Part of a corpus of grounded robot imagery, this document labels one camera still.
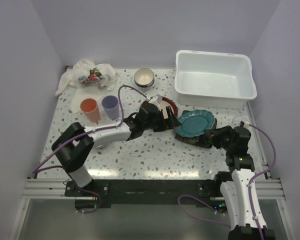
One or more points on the orange plastic cup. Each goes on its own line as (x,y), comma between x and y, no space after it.
(90,108)

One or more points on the black floral square plate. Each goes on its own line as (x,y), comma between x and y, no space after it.
(198,141)

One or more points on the cream bowl blue pattern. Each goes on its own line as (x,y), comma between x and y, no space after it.
(144,78)

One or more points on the purple plastic cup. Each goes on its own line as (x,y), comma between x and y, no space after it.
(110,104)

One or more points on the red rimmed cream plate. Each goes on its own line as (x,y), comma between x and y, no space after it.
(167,101)

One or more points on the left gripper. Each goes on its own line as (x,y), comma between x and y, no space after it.
(173,122)

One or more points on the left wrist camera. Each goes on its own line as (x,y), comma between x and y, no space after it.
(155,100)

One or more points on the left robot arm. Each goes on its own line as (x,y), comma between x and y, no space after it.
(74,145)

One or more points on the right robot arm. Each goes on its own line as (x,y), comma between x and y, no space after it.
(238,185)

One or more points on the white floral cloth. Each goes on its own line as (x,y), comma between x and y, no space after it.
(90,80)

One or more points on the teal scalloped plate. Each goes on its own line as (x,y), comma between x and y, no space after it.
(194,123)

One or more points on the aluminium frame rail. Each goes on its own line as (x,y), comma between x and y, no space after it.
(36,189)

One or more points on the clear glass cup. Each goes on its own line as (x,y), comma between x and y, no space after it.
(240,121)

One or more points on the white plastic bin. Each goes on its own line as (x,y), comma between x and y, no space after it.
(213,79)

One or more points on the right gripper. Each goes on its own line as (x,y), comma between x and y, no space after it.
(211,133)

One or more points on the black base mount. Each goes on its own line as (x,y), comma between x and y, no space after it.
(108,192)

